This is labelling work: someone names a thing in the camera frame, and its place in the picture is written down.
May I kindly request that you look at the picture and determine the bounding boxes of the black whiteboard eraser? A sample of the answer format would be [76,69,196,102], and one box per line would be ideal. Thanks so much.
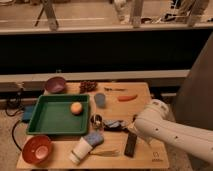
[124,133,137,157]

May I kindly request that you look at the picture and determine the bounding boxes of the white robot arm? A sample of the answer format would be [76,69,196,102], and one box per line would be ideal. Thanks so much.
[128,99,213,164]

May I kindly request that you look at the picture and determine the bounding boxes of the black binder clip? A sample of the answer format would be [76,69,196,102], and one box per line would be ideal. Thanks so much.
[132,114,138,121]

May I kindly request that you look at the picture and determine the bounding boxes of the orange carrot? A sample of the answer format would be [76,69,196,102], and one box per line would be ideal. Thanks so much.
[117,94,138,102]

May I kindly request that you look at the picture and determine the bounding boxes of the small metal cup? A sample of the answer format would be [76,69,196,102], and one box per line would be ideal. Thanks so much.
[90,114,102,129]

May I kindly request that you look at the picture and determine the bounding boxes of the blue plastic cup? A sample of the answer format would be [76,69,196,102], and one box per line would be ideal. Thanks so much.
[94,93,106,108]

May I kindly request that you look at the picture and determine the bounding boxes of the small dark knife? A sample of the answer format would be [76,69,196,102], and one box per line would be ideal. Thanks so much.
[104,87,126,91]

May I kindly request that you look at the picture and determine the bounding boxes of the white paper cup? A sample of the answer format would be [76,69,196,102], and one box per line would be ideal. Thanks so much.
[69,138,93,165]

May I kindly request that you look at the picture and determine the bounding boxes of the orange fruit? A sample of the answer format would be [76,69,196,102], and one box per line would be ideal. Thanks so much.
[70,102,83,115]

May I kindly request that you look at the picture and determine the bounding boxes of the bunch of dark grapes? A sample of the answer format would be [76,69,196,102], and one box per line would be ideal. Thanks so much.
[79,81,97,93]

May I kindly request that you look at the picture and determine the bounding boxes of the green plastic tray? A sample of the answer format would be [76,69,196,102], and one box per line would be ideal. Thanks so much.
[27,94,90,136]

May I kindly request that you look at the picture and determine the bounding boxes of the purple bowl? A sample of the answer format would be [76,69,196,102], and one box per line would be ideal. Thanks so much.
[44,76,66,93]

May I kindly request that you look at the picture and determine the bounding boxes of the red bowl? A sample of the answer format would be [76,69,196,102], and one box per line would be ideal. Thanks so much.
[22,135,53,165]

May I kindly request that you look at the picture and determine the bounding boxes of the blue power box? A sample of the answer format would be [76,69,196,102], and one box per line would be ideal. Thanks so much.
[22,105,34,123]

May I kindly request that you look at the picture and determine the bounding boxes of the black cable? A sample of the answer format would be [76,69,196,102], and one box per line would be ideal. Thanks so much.
[4,87,25,118]

